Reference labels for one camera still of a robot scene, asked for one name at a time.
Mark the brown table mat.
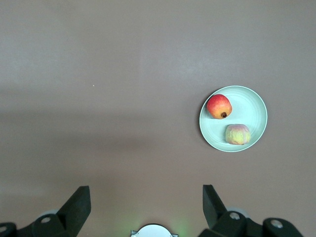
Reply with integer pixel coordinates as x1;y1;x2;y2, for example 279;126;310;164
0;0;316;237

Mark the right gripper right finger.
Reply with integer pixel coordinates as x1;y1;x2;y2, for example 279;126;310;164
198;184;304;237

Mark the red pomegranate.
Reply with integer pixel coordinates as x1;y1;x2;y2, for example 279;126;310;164
206;94;233;120

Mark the green pink apple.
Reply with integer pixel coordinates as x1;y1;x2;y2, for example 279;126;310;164
225;123;251;146

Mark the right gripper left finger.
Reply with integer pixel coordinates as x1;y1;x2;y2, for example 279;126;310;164
0;185;92;237

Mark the light green plate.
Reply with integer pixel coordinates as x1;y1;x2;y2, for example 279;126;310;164
199;85;268;153

